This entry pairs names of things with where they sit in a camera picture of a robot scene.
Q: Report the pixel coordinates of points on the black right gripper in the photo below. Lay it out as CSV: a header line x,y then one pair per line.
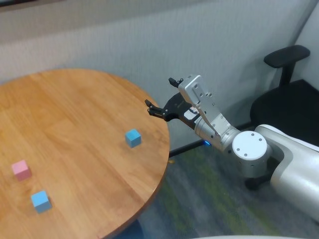
x,y
178,107

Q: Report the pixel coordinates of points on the blue wooden cube block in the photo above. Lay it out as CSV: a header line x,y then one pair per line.
x,y
41,201
133,138

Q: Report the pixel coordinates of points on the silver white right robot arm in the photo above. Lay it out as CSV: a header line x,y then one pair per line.
x,y
249,149

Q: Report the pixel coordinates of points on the black partition base bar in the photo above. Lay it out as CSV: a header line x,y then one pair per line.
x,y
184,148

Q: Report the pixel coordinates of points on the black office chair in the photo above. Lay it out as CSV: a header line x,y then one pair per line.
x,y
286,109

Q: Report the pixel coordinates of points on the pink wooden cube block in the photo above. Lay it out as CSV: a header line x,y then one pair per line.
x,y
21,170

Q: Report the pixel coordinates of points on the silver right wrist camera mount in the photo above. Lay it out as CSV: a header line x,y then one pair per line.
x,y
197,92

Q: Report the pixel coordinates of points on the dark table pedestal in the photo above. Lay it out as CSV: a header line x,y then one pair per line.
x,y
135,231

